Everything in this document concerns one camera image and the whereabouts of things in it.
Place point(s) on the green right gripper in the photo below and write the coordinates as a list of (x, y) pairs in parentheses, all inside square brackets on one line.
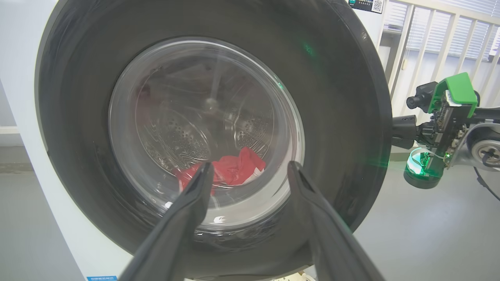
[(457, 88)]

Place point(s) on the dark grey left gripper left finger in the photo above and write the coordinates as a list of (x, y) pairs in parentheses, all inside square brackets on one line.
[(175, 230)]

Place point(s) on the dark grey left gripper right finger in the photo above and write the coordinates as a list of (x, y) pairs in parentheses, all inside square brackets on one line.
[(332, 242)]

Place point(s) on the red garment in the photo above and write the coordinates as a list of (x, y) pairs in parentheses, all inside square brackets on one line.
[(234, 168)]

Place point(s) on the dark grey glass washer door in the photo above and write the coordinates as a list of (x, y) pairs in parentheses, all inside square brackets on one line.
[(78, 117)]

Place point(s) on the white washing machine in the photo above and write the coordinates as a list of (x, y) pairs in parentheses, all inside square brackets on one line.
[(23, 58)]

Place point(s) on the blue white energy label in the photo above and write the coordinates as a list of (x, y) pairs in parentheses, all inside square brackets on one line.
[(101, 278)]

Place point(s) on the perforated steel washer drum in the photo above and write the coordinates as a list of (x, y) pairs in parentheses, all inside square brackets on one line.
[(175, 140)]

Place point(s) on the dark QR code sticker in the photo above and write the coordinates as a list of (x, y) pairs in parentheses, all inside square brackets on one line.
[(367, 5)]

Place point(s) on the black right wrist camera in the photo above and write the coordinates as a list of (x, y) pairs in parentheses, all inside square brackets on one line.
[(420, 97)]

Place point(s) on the white window frame with blinds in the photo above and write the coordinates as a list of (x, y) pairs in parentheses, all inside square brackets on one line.
[(429, 31)]

